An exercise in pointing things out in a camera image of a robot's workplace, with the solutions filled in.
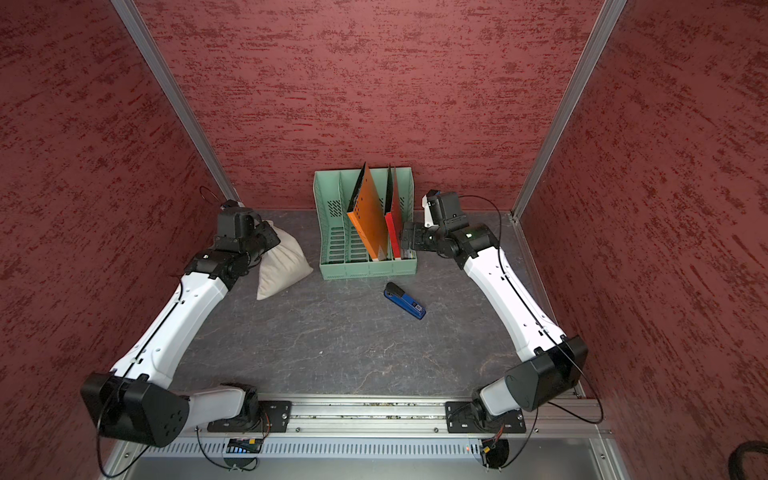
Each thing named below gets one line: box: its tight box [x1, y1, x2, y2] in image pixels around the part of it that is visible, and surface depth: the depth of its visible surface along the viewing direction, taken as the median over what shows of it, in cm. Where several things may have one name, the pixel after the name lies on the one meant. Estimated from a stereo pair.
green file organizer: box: [313, 167, 418, 281], surface depth 102 cm
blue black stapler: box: [384, 282, 427, 320], surface depth 94 cm
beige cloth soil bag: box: [256, 220, 314, 300], surface depth 81 cm
